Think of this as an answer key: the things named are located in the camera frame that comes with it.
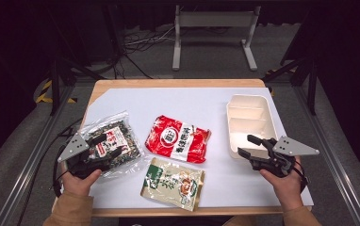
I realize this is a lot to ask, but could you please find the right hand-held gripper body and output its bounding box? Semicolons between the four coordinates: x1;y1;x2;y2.
251;136;320;179

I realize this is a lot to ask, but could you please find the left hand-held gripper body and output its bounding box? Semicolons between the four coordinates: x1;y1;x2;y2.
57;133;112;180

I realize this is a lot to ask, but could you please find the person's left hand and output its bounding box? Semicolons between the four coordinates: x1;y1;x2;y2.
59;161;103;198

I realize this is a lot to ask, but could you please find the person's right hand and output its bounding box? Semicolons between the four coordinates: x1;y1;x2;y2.
258;155;308;212

